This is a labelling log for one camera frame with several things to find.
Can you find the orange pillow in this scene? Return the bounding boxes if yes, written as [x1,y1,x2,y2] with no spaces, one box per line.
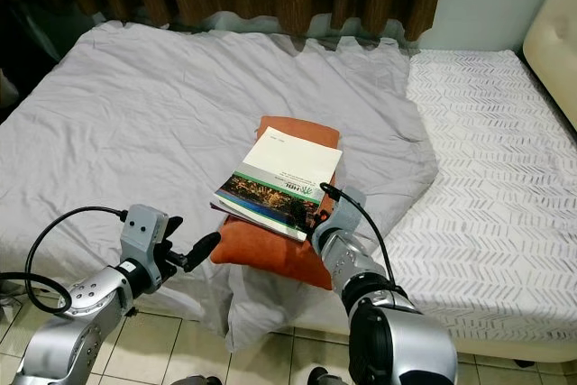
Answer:
[210,115,345,291]

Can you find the white magazine with photo cover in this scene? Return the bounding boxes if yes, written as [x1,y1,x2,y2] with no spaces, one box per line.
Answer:
[210,127,344,243]

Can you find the grey crumpled blanket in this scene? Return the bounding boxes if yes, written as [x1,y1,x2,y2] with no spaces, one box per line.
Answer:
[0,21,442,353]

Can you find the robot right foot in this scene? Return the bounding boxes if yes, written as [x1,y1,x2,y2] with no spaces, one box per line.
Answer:
[306,366,331,385]

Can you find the white patterned bed sheet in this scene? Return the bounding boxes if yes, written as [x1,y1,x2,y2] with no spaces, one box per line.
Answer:
[399,49,577,343]

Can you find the cream tufted headboard wooden trim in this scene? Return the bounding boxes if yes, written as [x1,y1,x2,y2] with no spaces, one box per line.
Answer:
[523,0,577,130]

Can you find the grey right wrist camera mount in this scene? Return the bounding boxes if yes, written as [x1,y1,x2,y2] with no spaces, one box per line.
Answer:
[325,188,367,234]

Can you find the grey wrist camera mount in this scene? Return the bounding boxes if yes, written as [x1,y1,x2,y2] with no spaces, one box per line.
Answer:
[122,206,171,265]
[325,188,367,234]

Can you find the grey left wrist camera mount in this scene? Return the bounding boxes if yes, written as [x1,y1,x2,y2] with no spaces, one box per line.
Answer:
[122,206,171,265]

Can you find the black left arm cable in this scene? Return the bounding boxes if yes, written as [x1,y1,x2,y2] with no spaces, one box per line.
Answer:
[0,206,132,316]

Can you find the cream bed frame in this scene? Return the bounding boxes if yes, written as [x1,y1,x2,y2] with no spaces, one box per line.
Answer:
[284,307,577,364]

